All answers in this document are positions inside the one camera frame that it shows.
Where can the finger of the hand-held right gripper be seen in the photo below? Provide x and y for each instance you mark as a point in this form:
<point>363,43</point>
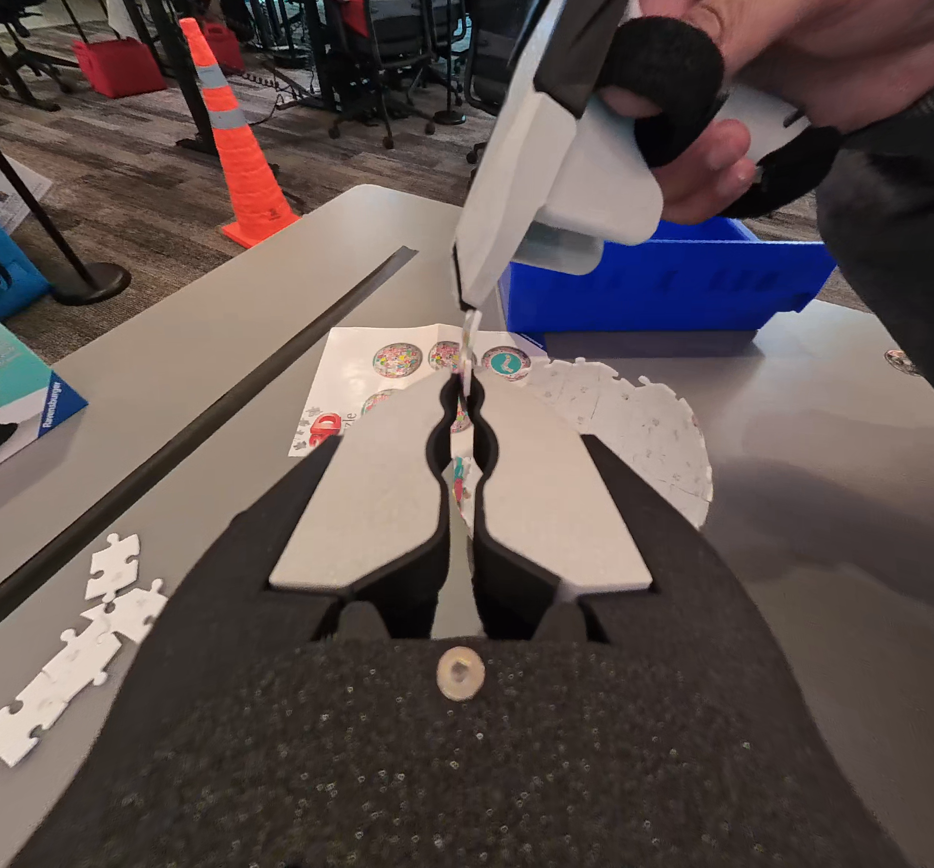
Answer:
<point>503,168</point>

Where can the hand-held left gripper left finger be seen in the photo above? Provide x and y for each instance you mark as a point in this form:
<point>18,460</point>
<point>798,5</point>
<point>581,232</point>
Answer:
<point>365,503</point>

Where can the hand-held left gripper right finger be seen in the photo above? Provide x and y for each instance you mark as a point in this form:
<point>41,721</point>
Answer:
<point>562,503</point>

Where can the partly built puzzle ball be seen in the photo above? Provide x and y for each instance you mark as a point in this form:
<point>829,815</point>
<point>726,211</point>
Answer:
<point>642,437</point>

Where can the single white puzzle piece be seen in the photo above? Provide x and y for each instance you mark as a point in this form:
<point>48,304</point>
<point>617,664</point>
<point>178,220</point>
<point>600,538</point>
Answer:
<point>467,350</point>

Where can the puzzle instruction sheet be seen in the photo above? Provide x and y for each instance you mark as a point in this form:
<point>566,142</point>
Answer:
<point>350,372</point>

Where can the cluster of loose puzzle pieces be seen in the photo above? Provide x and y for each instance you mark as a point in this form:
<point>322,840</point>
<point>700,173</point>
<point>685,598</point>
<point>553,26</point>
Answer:
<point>80,656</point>

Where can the printed puzzle box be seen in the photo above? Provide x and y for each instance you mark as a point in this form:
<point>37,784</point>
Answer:
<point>36,386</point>

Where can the person's right hand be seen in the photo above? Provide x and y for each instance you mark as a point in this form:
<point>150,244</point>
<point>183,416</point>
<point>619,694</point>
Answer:
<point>817,22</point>

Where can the blue plastic bin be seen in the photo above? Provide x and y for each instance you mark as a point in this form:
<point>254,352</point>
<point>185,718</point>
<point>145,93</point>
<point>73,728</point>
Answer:
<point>657,284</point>

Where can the black office chair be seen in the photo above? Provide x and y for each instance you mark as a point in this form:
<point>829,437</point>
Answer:
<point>503,22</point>

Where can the office chair with red cover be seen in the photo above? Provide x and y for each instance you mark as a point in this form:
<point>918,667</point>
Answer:
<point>357,7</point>

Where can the orange traffic cone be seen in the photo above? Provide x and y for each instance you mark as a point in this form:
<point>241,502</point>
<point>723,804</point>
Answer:
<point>241,153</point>

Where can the person's torso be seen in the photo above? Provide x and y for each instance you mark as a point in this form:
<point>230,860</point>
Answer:
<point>883,241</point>

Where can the small red bin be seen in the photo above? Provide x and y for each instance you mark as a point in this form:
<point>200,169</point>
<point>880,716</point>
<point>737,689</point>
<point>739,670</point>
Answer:
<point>222,45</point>

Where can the round printed sticker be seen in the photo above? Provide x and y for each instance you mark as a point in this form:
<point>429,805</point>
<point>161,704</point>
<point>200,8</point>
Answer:
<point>903,362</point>

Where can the large red bin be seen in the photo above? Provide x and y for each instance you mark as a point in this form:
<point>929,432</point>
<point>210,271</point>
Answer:
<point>117,67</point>

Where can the blue bag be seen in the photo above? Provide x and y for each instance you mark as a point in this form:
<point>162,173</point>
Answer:
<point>18,273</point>

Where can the white floor paper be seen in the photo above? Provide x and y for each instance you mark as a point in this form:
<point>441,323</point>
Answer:
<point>22,197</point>

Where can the black stanchion post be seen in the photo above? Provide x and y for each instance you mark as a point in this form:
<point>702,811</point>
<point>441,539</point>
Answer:
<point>91,281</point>

